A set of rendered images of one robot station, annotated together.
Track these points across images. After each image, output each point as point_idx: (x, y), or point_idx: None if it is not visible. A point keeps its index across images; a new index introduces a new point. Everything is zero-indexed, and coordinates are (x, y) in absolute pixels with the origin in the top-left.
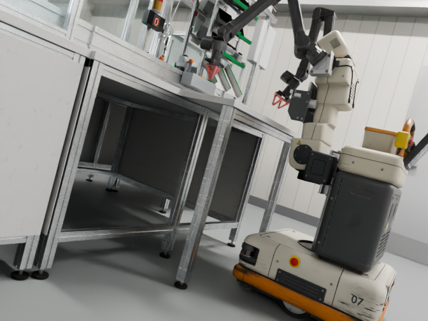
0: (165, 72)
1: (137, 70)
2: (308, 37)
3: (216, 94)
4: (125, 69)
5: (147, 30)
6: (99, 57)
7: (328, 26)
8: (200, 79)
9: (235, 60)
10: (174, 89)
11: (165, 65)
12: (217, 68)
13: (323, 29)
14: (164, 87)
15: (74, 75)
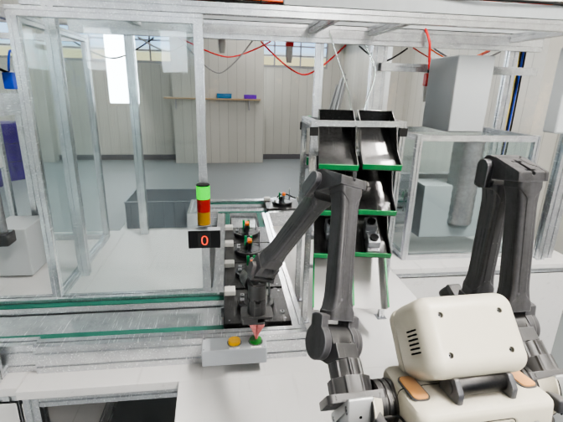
0: (167, 351)
1: (87, 388)
2: (323, 337)
3: (296, 340)
4: (66, 394)
5: (204, 248)
6: (22, 396)
7: (513, 208)
8: (220, 353)
9: (362, 254)
10: (165, 385)
11: (164, 343)
12: (255, 326)
13: (504, 213)
14: (144, 389)
15: (9, 415)
